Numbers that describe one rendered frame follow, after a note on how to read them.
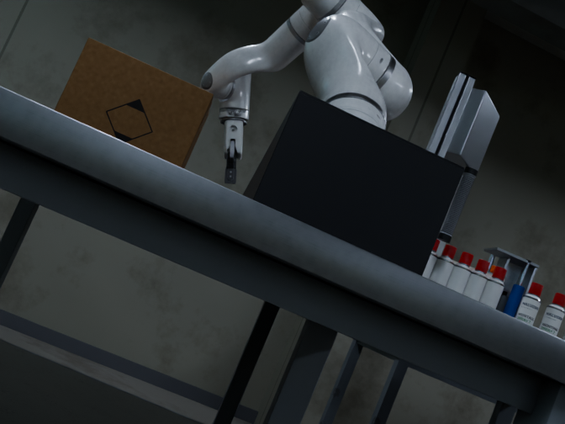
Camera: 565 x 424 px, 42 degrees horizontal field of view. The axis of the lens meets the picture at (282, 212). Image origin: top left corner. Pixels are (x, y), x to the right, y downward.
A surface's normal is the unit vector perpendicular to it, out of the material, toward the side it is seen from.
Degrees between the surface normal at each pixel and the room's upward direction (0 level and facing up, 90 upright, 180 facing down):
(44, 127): 90
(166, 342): 90
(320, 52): 108
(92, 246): 90
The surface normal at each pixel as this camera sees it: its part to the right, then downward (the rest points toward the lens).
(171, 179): 0.20, -0.04
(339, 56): -0.48, -0.17
